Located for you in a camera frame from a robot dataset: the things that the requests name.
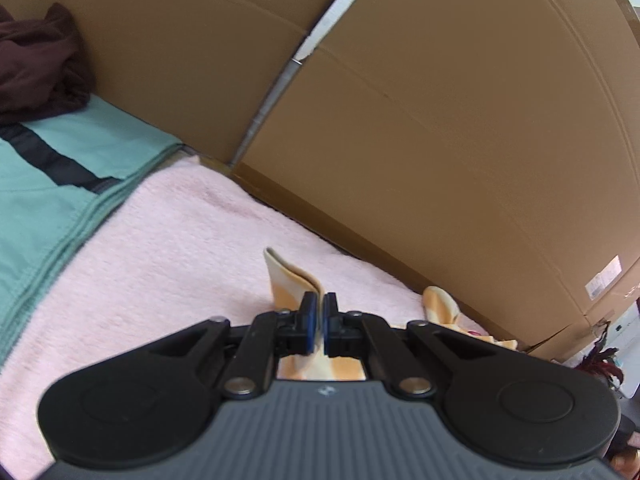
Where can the white shipping label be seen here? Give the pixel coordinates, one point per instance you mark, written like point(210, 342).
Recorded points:
point(602, 277)

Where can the orange white striped garment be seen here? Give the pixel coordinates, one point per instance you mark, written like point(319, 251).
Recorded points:
point(290, 280)

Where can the teal cloth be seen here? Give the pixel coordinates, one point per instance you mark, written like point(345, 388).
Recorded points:
point(45, 200)

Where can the pink fleece blanket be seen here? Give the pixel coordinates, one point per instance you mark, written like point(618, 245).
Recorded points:
point(175, 260)

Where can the large labelled cardboard box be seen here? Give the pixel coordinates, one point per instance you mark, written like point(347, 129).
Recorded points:
point(450, 135)

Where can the cardboard box with small label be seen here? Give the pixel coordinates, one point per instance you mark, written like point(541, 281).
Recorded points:
point(190, 50)

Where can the red leafed plant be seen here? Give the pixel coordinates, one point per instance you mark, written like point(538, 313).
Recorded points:
point(602, 365)

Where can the dark brown garment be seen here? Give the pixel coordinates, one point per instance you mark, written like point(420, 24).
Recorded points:
point(35, 65)

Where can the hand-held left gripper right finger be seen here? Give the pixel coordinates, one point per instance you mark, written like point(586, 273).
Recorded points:
point(327, 324)

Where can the plain cardboard box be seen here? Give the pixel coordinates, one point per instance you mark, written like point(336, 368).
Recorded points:
point(565, 335)

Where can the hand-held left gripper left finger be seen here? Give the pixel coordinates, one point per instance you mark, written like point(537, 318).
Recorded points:
point(311, 322)

